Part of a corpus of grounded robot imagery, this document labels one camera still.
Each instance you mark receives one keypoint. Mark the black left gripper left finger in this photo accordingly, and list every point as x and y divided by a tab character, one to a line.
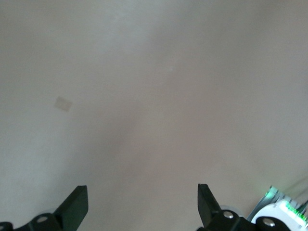
72	209

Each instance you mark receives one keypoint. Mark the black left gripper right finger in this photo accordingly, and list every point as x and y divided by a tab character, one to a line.
209	211

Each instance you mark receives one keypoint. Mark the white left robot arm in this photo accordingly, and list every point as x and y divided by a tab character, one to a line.
276	209

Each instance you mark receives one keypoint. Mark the brown tape patch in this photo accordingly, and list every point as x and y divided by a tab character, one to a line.
63	104

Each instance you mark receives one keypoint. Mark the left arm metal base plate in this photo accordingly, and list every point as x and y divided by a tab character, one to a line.
272	192

